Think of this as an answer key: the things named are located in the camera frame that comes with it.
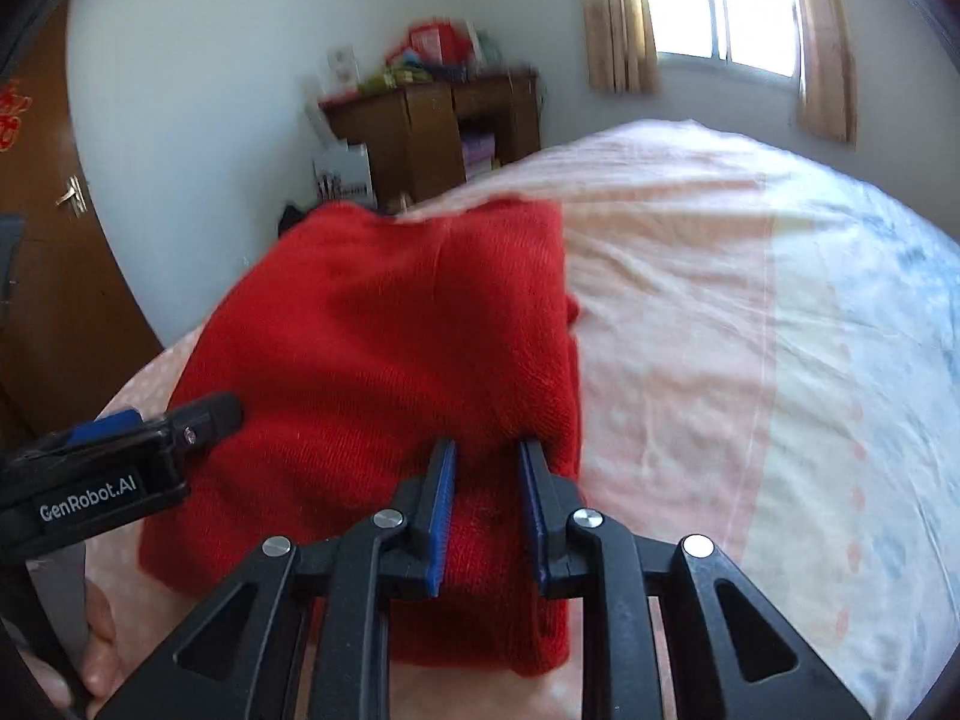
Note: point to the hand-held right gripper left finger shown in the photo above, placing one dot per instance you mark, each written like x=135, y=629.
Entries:
x=442, y=517

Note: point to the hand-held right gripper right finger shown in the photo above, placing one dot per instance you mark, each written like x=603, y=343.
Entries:
x=532, y=517

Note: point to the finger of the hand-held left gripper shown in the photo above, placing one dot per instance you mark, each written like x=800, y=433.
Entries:
x=214, y=416
x=101, y=429

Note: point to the red knit sweater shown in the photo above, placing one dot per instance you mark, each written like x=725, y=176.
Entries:
x=360, y=330

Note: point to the person's left hand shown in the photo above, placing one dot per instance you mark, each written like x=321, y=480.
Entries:
x=101, y=637

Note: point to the brown wooden door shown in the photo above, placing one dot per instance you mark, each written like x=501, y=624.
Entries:
x=60, y=300

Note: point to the dark bag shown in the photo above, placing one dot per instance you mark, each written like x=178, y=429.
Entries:
x=292, y=219

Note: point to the blue pink polka-dot bed sheet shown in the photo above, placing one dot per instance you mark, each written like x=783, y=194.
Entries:
x=712, y=315

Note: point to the white bag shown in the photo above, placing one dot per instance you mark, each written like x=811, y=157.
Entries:
x=341, y=172

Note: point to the red paper door decoration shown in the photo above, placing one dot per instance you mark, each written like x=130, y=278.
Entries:
x=9, y=116

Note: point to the brown wooden desk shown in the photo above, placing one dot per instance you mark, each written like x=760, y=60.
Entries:
x=431, y=135

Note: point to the purple boxes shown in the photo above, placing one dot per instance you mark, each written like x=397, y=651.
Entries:
x=477, y=154

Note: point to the green packets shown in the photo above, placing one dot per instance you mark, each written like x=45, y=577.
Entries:
x=397, y=76

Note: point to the red gift bag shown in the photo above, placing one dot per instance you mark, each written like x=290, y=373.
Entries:
x=427, y=45

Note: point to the pale green bag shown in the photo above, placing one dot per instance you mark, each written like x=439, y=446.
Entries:
x=487, y=49

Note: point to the beige floral curtain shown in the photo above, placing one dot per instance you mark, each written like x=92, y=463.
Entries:
x=615, y=22
x=825, y=52

